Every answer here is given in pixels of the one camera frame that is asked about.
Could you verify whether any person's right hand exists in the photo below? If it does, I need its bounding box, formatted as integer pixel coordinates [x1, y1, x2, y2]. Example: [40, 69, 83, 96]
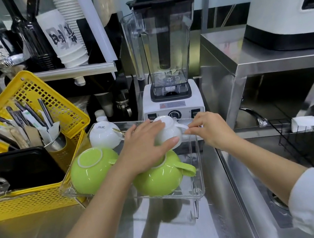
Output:
[181, 107, 235, 156]

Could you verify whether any person's left hand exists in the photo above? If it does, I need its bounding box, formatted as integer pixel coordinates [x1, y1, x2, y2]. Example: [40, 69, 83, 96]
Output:
[115, 115, 185, 178]

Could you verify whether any plain white ceramic cup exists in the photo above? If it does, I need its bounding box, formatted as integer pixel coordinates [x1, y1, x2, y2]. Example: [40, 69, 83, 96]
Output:
[149, 111, 193, 153]

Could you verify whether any person's left forearm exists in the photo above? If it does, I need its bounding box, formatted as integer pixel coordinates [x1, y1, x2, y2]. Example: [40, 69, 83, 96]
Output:
[17, 152, 166, 238]

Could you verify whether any person's right forearm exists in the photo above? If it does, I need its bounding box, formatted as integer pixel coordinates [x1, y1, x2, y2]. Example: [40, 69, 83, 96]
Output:
[213, 123, 314, 218]

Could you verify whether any white blender base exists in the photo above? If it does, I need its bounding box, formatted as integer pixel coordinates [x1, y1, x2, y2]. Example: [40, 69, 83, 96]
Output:
[138, 75, 205, 126]

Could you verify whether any metal coffee tamper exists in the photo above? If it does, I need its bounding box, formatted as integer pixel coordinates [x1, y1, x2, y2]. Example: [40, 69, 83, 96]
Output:
[114, 88, 134, 119]

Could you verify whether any metal faucet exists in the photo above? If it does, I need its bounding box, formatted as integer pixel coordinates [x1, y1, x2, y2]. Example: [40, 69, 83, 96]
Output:
[239, 103, 270, 131]

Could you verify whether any white cup with printed base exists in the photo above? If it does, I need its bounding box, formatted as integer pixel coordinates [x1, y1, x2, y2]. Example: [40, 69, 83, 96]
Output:
[87, 118, 126, 153]

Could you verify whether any clear plastic tray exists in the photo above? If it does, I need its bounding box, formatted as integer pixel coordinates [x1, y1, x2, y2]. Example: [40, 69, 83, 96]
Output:
[48, 105, 215, 238]

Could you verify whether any small white bottle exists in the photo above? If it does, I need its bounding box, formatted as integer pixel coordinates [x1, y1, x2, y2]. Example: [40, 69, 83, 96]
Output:
[94, 108, 109, 124]

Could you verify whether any green ceramic cup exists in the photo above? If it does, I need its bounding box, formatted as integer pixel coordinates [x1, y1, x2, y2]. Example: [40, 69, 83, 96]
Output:
[66, 144, 126, 198]

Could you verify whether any clear blender jar black lid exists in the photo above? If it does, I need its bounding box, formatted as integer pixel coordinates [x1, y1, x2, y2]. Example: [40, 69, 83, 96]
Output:
[127, 0, 214, 102]

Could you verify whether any stainless steel stand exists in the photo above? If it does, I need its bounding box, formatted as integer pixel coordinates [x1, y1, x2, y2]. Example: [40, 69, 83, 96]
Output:
[192, 14, 314, 142]

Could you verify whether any sink drain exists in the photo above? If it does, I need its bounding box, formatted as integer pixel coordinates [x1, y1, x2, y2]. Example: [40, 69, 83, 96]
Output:
[267, 185, 290, 213]

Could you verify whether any clear plastic pitcher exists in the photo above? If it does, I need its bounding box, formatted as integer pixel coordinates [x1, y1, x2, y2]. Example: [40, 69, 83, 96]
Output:
[119, 12, 151, 84]

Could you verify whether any white sponge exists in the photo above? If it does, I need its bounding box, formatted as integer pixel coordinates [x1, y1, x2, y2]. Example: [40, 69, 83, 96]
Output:
[289, 114, 314, 133]

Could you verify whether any metal cutlery holder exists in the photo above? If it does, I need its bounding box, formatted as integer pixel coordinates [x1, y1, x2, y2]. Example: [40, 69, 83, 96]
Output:
[41, 130, 69, 155]

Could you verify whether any bundle of wrapped cutlery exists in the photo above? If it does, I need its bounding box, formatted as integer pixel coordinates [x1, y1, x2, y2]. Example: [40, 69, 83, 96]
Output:
[0, 94, 65, 154]

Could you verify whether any white plastic tube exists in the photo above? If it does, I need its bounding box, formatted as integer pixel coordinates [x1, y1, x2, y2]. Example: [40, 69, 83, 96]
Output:
[73, 0, 119, 67]

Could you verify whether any black tray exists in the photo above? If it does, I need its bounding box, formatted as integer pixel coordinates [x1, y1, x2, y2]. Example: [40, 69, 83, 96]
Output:
[0, 142, 67, 194]

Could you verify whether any stack of printed paper cups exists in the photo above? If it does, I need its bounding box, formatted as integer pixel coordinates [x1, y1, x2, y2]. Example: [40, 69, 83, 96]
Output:
[35, 5, 91, 73]

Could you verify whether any yellow plastic basket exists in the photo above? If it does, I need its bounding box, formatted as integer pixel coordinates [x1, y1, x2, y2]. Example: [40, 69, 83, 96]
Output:
[0, 60, 106, 222]

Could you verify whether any metal clip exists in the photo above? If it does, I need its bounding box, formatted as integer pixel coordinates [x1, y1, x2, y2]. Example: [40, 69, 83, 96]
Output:
[0, 176, 12, 197]

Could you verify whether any metal pitcher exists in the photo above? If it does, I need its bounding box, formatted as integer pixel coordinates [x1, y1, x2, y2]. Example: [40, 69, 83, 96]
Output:
[0, 52, 37, 91]

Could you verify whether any stack of plain white cups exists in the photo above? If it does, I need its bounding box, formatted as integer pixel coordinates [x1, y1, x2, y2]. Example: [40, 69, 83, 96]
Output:
[50, 0, 90, 50]

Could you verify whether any green cup with handle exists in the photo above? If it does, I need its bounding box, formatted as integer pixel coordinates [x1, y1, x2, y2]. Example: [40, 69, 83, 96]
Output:
[128, 146, 200, 202]

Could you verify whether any metal wall shelf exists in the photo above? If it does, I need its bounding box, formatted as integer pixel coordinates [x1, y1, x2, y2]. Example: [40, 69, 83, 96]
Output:
[32, 57, 119, 86]

